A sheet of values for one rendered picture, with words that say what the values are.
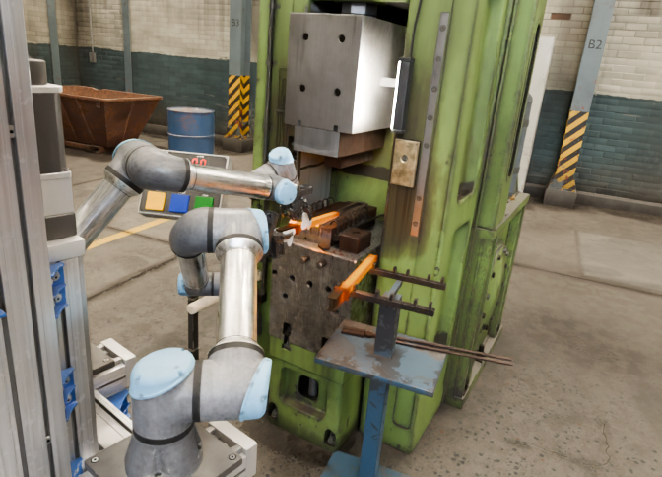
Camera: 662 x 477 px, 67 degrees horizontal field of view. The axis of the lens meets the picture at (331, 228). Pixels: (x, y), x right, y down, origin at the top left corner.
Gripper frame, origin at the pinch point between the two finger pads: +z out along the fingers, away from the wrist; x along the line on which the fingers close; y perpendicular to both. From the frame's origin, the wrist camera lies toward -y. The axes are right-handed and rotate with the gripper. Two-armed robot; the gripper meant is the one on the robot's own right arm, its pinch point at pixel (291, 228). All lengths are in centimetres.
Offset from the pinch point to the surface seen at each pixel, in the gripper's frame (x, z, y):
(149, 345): -109, 27, 100
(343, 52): 7, 16, -62
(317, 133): -1.1, 16.5, -33.3
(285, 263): -9.2, 11.5, 19.6
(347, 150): 8.3, 23.6, -27.7
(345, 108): 9.8, 16.2, -43.4
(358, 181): -6, 65, -7
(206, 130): -344, 326, 24
